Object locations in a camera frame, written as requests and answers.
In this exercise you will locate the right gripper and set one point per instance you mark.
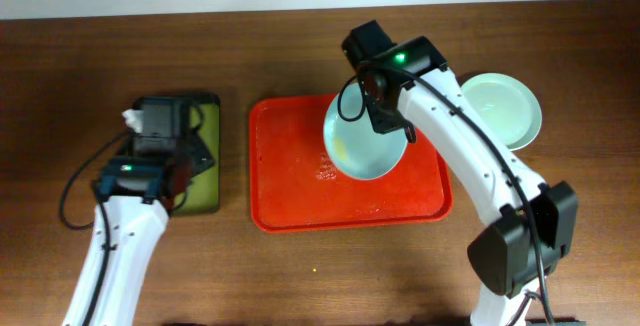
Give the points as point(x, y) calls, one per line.
point(378, 122)

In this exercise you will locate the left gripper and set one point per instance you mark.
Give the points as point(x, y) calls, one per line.
point(198, 155)

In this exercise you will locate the light blue plate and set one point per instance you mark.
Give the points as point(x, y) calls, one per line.
point(352, 145)

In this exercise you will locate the mint green plate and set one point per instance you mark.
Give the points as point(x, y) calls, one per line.
point(507, 106)

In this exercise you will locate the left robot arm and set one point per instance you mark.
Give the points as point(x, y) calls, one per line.
point(125, 231)

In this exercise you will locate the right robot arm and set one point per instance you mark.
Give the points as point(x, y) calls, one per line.
point(408, 89)

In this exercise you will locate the black tray with green liquid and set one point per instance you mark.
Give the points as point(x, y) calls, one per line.
point(185, 126)

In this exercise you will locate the red plastic tray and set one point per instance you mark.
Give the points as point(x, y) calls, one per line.
point(295, 187)

